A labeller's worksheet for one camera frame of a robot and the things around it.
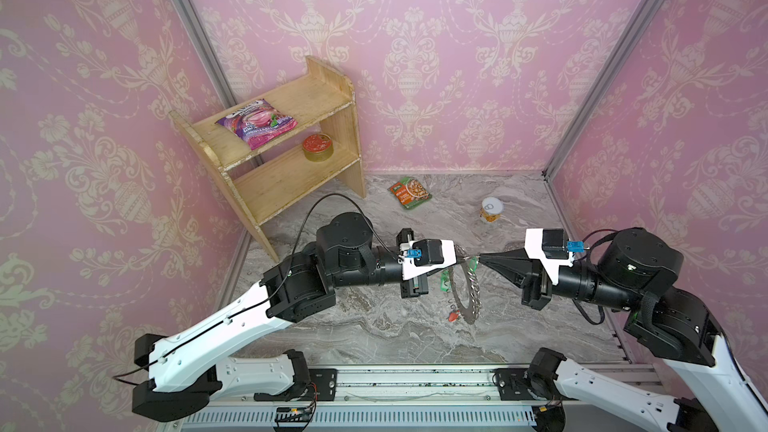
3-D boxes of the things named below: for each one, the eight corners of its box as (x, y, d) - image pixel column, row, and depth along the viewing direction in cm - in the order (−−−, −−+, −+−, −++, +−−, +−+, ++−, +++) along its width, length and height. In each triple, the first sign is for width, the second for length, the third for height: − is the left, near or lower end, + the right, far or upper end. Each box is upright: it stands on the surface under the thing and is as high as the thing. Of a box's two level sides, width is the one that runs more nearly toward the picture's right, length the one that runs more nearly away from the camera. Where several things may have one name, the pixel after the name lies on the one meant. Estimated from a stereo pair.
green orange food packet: (407, 211, 112) (408, 207, 110) (387, 188, 119) (387, 184, 118) (431, 198, 116) (432, 194, 114) (410, 177, 123) (411, 173, 122)
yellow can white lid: (481, 223, 108) (485, 213, 103) (477, 207, 113) (480, 196, 108) (500, 223, 108) (505, 213, 103) (495, 207, 113) (500, 196, 108)
